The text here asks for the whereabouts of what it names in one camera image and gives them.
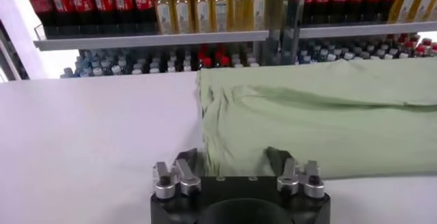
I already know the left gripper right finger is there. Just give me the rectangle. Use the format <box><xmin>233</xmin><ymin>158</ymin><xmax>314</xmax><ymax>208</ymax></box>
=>
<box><xmin>265</xmin><ymin>145</ymin><xmax>326</xmax><ymax>199</ymax></box>

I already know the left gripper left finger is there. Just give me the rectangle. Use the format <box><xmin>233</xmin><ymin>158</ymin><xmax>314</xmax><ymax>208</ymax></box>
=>
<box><xmin>152</xmin><ymin>148</ymin><xmax>207</xmax><ymax>201</ymax></box>

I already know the green polo shirt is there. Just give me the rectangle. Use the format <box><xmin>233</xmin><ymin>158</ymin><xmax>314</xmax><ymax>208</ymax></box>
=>
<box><xmin>197</xmin><ymin>57</ymin><xmax>437</xmax><ymax>180</ymax></box>

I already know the red label dark soda bottle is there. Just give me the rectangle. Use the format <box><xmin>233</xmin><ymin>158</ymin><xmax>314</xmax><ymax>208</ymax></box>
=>
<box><xmin>197</xmin><ymin>44</ymin><xmax>213</xmax><ymax>69</ymax></box>
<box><xmin>214</xmin><ymin>44</ymin><xmax>231</xmax><ymax>68</ymax></box>

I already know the black slanted window bar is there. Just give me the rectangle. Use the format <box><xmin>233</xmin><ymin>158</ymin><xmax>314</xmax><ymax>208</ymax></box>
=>
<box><xmin>0</xmin><ymin>20</ymin><xmax>30</xmax><ymax>81</ymax></box>

